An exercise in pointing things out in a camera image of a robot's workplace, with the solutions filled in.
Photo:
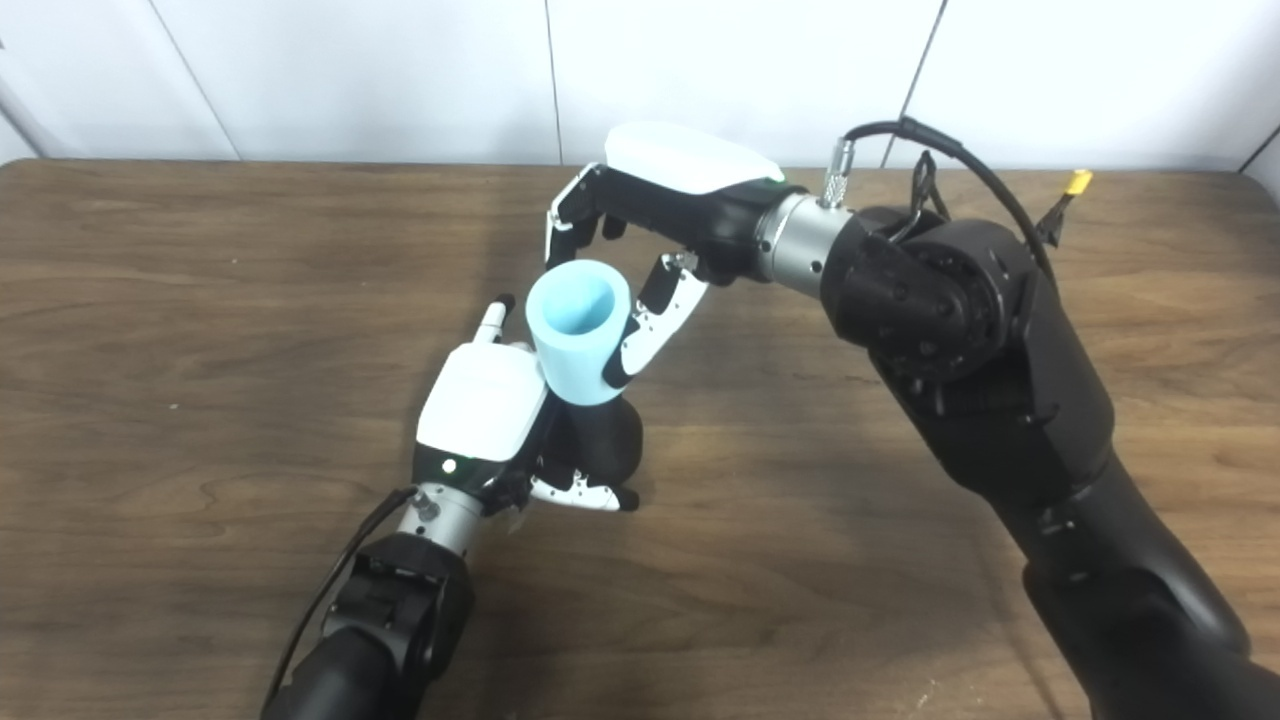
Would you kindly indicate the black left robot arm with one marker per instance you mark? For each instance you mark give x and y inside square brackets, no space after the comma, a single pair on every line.
[400,620]

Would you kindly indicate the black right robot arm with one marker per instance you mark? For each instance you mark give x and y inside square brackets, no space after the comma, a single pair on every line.
[1000,400]

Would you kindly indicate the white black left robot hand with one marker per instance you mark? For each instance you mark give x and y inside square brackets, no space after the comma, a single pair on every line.
[480,400]

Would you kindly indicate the black funnel-shaped nozzle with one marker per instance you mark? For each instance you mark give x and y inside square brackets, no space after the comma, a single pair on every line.
[605,445]

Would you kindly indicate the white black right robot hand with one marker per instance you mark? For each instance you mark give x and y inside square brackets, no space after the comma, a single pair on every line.
[690,165]

